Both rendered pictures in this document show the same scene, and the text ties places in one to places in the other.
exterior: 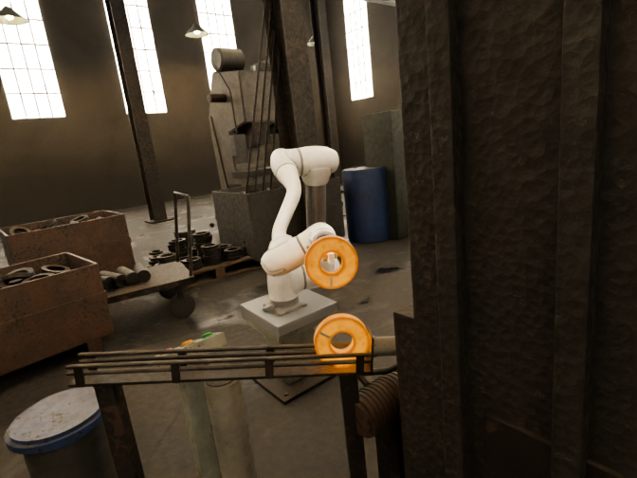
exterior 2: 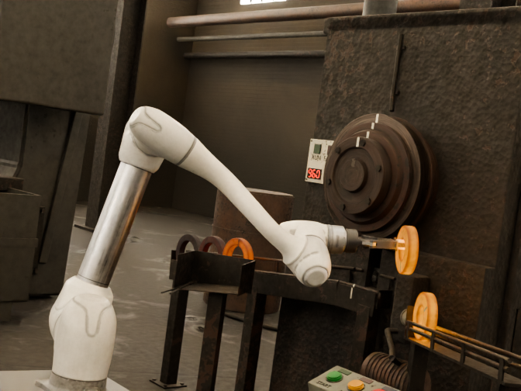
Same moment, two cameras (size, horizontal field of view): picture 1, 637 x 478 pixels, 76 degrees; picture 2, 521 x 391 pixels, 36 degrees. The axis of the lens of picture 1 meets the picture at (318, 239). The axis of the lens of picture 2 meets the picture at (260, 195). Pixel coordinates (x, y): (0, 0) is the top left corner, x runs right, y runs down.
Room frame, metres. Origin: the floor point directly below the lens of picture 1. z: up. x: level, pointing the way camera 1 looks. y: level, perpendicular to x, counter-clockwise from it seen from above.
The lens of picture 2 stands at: (1.75, 2.47, 1.14)
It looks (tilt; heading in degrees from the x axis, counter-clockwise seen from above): 3 degrees down; 267
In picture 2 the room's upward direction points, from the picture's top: 8 degrees clockwise
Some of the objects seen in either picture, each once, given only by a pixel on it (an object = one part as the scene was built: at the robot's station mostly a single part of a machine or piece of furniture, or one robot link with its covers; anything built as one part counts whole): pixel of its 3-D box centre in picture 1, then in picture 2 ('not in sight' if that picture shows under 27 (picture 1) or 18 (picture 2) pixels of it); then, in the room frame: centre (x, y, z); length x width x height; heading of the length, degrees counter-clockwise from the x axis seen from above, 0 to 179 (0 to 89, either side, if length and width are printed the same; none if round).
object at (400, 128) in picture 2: not in sight; (374, 178); (1.17, -0.48, 1.11); 0.47 x 0.06 x 0.47; 128
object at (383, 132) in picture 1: (400, 174); not in sight; (5.11, -1.11, 0.75); 0.70 x 0.48 x 1.50; 128
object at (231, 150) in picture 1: (252, 137); not in sight; (6.86, 0.88, 1.42); 1.43 x 1.22 x 2.85; 43
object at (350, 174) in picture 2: not in sight; (357, 175); (1.25, -0.42, 1.11); 0.28 x 0.06 x 0.28; 128
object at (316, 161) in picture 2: not in sight; (331, 162); (1.29, -0.82, 1.15); 0.26 x 0.02 x 0.18; 128
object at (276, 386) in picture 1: (290, 348); not in sight; (2.06, 0.22, 0.15); 0.40 x 0.40 x 0.31; 37
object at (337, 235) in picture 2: (323, 242); (335, 239); (1.35, -0.02, 0.91); 0.09 x 0.06 x 0.09; 93
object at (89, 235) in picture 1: (70, 254); not in sight; (4.23, 2.64, 0.38); 1.03 x 0.83 x 0.75; 131
